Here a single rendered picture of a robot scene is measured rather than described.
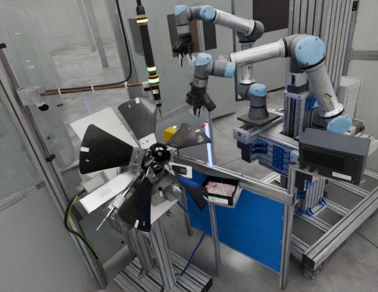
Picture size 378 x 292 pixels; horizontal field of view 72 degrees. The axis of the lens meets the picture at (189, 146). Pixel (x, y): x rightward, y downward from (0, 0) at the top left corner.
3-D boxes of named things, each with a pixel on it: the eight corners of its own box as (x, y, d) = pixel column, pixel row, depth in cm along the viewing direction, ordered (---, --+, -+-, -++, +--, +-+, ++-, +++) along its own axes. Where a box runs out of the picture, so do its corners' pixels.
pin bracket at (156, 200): (148, 197, 145) (155, 193, 138) (156, 193, 148) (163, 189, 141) (153, 207, 144) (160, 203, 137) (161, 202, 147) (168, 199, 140)
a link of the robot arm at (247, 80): (246, 102, 192) (246, 21, 166) (235, 97, 204) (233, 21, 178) (260, 99, 195) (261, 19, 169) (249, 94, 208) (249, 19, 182)
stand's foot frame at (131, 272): (115, 284, 203) (112, 278, 199) (156, 245, 231) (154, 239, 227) (172, 338, 165) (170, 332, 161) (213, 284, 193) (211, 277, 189)
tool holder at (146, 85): (145, 105, 122) (140, 84, 117) (148, 99, 128) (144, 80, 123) (163, 103, 121) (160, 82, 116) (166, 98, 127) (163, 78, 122)
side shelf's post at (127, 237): (132, 260, 221) (104, 182, 180) (135, 256, 223) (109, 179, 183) (135, 262, 218) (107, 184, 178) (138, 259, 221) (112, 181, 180)
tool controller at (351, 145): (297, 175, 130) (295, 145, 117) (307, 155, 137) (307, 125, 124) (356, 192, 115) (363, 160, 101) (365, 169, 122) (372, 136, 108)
